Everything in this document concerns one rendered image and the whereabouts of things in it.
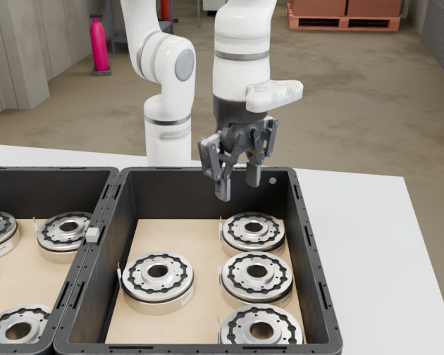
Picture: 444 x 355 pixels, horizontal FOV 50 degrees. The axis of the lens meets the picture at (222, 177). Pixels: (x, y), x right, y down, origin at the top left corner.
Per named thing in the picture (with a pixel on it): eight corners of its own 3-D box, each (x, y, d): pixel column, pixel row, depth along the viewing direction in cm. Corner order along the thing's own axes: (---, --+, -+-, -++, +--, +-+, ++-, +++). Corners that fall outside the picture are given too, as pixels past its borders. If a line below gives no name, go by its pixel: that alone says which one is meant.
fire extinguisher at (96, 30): (103, 78, 424) (95, 17, 398) (84, 74, 434) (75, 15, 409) (120, 72, 440) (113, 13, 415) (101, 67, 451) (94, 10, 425)
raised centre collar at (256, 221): (238, 220, 80) (238, 217, 80) (267, 220, 80) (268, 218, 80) (238, 238, 76) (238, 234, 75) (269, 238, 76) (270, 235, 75)
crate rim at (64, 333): (122, 177, 83) (121, 165, 82) (294, 178, 83) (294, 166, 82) (51, 370, 49) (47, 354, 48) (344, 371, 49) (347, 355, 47)
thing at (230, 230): (223, 214, 83) (223, 211, 82) (281, 215, 82) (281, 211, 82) (222, 250, 74) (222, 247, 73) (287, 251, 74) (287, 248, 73)
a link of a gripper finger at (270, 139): (275, 119, 69) (264, 157, 70) (282, 120, 70) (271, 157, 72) (261, 113, 70) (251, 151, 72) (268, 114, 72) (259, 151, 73)
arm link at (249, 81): (258, 115, 56) (260, 64, 53) (196, 92, 63) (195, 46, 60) (306, 98, 62) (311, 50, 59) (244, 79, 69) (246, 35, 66)
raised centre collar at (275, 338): (242, 317, 61) (242, 313, 61) (281, 319, 61) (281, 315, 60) (240, 347, 57) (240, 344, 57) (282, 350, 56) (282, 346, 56)
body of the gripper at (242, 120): (243, 75, 68) (242, 134, 73) (198, 86, 63) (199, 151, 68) (282, 86, 64) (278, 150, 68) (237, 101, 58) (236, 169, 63)
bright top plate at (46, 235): (48, 214, 83) (48, 211, 82) (107, 214, 83) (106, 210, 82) (28, 250, 74) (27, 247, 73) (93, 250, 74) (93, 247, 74)
